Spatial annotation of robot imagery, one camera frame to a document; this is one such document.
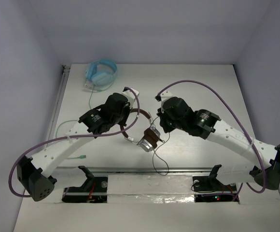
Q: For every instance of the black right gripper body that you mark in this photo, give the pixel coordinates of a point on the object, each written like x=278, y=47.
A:
x=168, y=123

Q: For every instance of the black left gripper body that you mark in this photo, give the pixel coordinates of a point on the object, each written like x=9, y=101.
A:
x=125, y=114

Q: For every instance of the brown silver headphones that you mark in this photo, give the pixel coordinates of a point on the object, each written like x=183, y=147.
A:
x=151, y=136

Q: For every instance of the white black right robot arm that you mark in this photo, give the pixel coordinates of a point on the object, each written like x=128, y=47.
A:
x=264, y=157

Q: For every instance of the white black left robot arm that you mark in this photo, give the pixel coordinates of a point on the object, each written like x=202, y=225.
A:
x=35, y=172

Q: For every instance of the light blue headphones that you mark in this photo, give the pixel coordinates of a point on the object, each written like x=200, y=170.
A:
x=100, y=78

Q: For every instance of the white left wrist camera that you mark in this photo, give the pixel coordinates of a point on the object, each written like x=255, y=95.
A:
x=130, y=96

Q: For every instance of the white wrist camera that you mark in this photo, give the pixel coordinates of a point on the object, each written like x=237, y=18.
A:
x=162, y=97
x=130, y=96

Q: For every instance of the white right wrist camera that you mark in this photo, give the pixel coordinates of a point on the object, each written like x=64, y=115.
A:
x=162, y=97

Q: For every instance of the aluminium rail at left wall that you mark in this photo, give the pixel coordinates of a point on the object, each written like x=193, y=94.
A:
x=59, y=97

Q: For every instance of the aluminium rail at table front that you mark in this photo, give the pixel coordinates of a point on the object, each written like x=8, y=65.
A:
x=134, y=170

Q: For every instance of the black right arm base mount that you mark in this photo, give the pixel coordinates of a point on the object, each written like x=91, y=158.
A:
x=208, y=189

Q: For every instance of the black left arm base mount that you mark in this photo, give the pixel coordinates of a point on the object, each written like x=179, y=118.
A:
x=92, y=190

